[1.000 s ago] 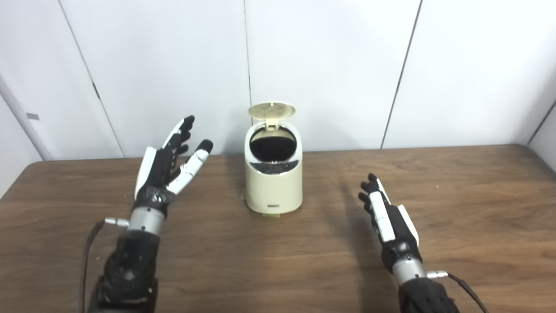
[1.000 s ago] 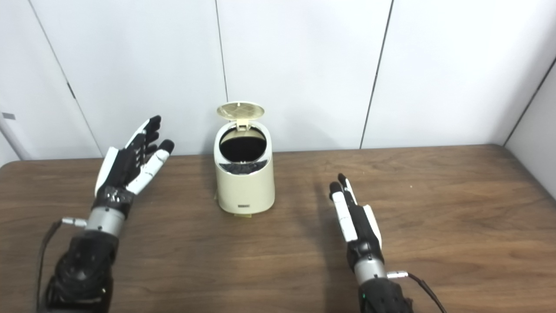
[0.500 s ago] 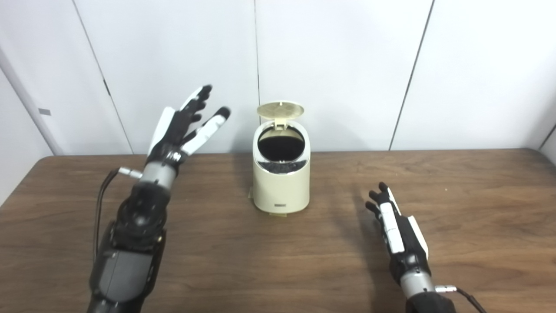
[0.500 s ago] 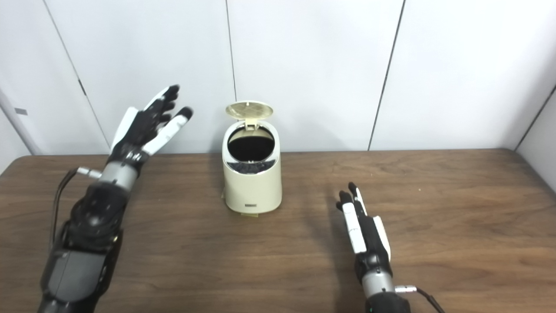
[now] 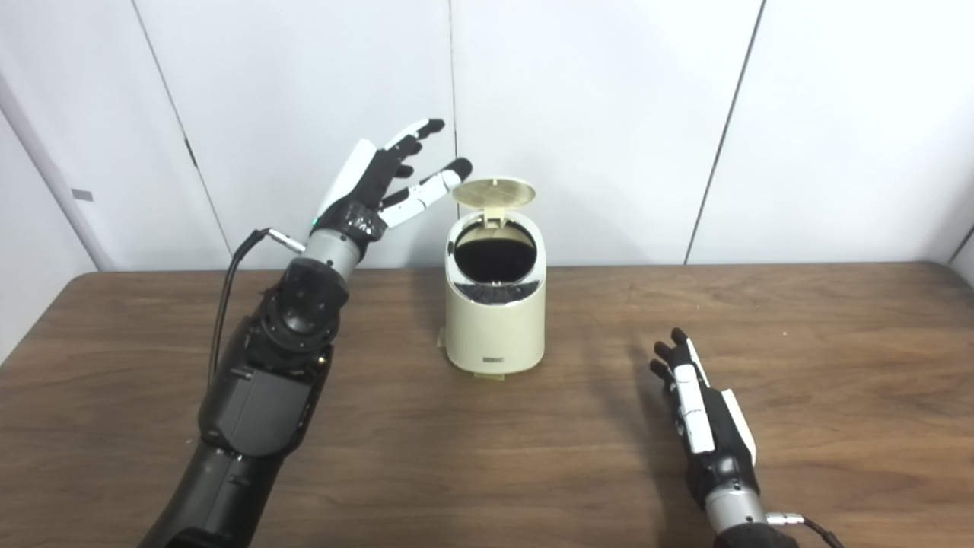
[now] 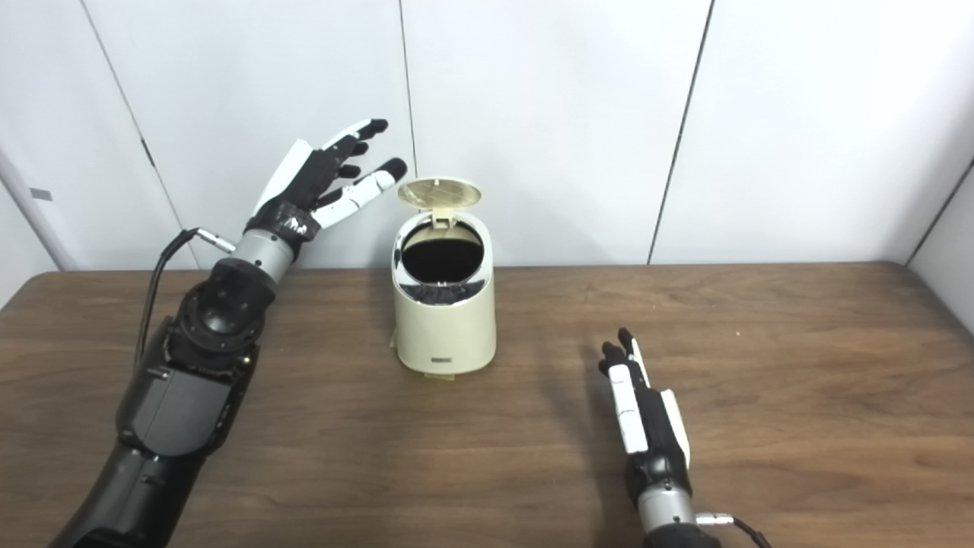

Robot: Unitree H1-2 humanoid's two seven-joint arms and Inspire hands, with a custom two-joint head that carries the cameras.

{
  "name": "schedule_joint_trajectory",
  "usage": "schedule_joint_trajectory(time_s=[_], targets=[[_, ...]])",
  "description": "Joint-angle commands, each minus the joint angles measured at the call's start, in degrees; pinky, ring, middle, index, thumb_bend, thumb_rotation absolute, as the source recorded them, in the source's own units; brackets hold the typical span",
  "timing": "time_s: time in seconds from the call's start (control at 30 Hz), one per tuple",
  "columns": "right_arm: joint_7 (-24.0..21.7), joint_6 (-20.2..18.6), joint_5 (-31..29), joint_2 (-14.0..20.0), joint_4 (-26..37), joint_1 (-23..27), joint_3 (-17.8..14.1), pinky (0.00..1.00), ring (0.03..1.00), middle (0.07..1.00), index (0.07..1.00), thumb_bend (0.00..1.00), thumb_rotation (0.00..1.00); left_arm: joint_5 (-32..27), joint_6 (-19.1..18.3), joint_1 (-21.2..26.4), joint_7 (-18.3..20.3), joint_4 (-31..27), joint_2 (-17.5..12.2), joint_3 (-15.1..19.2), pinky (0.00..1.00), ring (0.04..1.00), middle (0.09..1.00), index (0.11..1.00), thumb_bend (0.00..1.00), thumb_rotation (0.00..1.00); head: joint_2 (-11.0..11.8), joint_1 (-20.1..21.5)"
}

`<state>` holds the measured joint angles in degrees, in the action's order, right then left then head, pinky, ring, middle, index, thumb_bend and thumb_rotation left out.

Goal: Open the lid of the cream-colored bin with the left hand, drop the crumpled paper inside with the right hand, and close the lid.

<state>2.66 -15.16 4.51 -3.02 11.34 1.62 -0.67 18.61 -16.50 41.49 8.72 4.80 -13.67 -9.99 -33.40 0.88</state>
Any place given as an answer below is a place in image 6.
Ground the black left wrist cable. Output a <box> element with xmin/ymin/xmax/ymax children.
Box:
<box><xmin>133</xmin><ymin>227</ymin><xmax>237</xmax><ymax>370</ymax></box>

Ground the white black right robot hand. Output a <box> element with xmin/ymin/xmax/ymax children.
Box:
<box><xmin>597</xmin><ymin>328</ymin><xmax>692</xmax><ymax>507</ymax></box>

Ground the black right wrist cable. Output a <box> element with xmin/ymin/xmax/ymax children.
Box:
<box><xmin>696</xmin><ymin>513</ymin><xmax>773</xmax><ymax>548</ymax></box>

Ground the cream-colored lidded bin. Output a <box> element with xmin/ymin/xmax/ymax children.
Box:
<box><xmin>392</xmin><ymin>177</ymin><xmax>497</xmax><ymax>375</ymax></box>

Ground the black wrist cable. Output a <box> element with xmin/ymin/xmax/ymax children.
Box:
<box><xmin>133</xmin><ymin>227</ymin><xmax>237</xmax><ymax>370</ymax></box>
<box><xmin>696</xmin><ymin>513</ymin><xmax>773</xmax><ymax>548</ymax></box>

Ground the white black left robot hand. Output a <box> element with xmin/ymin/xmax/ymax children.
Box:
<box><xmin>245</xmin><ymin>118</ymin><xmax>408</xmax><ymax>244</ymax></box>

